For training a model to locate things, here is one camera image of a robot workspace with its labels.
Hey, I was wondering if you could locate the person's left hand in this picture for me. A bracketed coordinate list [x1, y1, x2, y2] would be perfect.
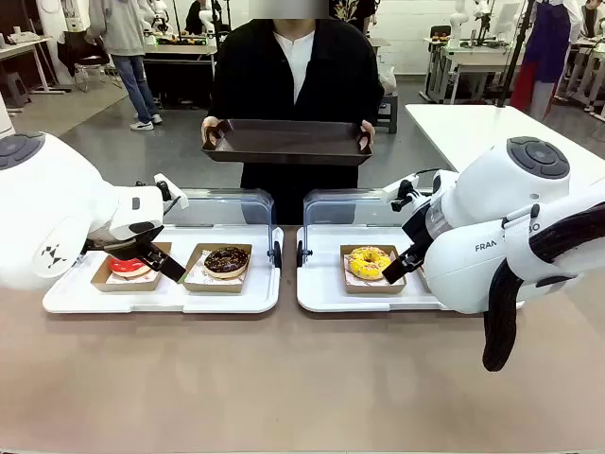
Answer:
[356, 119, 378, 153]

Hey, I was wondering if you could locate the red glazed donut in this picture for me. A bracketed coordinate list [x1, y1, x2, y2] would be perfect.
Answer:
[108, 254, 150, 279]

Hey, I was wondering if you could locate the person in black top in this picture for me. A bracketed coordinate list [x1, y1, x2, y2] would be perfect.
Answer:
[207, 0, 385, 226]

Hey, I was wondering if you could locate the printed paper liner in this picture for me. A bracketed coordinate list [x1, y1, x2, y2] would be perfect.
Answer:
[184, 257, 248, 288]
[344, 253, 406, 288]

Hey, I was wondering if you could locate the dark brown serving tray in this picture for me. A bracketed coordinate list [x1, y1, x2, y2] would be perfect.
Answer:
[200, 117, 374, 167]

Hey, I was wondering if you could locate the background desk with equipment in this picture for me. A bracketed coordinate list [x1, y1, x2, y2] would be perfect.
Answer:
[423, 35, 521, 105]

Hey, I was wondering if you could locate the cardboard tray of red donut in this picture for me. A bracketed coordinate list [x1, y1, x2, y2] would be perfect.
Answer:
[90, 241, 172, 293]

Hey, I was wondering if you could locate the light wooden background table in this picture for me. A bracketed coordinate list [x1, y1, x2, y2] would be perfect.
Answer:
[0, 35, 65, 96]

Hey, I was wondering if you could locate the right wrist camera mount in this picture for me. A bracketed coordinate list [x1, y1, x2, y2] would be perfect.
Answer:
[381, 173, 422, 213]

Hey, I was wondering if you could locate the black braided cable sleeve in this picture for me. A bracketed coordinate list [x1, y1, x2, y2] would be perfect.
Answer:
[481, 201, 605, 373]

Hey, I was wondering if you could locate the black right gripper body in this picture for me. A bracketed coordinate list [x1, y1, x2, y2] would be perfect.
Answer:
[401, 198, 439, 259]

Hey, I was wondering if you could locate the dark stool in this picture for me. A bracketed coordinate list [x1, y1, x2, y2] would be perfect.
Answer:
[373, 93, 399, 135]

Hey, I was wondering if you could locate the black tripod pole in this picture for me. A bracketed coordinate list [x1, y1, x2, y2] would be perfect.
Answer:
[495, 0, 538, 109]

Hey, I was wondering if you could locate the white plastic bag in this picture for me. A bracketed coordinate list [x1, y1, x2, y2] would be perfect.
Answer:
[377, 65, 398, 96]

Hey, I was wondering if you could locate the cardboard tray of chocolate donut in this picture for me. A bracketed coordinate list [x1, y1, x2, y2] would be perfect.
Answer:
[180, 242, 253, 294]

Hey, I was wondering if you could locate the yellow sprinkled donut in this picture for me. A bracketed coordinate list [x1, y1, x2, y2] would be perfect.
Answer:
[348, 245, 392, 281]

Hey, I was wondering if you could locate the white air purifier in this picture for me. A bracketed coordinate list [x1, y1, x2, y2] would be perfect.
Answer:
[0, 92, 13, 139]

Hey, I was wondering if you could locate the person's right hand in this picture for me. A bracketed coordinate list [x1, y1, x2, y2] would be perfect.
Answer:
[201, 116, 229, 148]

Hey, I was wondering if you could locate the white side table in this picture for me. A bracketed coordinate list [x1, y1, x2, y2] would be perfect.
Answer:
[405, 102, 605, 174]

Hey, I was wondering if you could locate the chocolate donut with sprinkles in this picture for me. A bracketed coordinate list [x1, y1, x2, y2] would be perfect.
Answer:
[202, 246, 251, 280]

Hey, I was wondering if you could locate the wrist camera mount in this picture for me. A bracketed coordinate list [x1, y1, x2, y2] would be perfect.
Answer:
[381, 173, 422, 213]
[153, 173, 190, 213]

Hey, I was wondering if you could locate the chair with black jacket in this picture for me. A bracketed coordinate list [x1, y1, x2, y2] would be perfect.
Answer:
[56, 30, 124, 94]

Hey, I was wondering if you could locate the cardboard tray of yellow donut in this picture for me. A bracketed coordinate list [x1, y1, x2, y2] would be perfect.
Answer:
[339, 244, 408, 295]

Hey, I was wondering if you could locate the white display case base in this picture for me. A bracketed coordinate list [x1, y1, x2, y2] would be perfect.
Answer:
[42, 224, 285, 316]
[296, 224, 455, 314]

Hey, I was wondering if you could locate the person in blue apron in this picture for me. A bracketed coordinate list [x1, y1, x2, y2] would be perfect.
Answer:
[510, 0, 585, 122]

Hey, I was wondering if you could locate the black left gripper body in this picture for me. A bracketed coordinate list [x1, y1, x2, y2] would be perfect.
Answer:
[82, 221, 164, 260]

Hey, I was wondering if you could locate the clear display case lid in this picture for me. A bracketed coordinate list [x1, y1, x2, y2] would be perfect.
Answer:
[302, 187, 434, 266]
[163, 187, 276, 266]

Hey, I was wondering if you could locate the person in grey hoodie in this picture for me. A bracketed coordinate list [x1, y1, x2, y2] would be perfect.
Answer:
[84, 0, 164, 131]

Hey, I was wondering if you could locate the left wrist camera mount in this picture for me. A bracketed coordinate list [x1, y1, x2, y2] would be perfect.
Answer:
[153, 173, 190, 213]

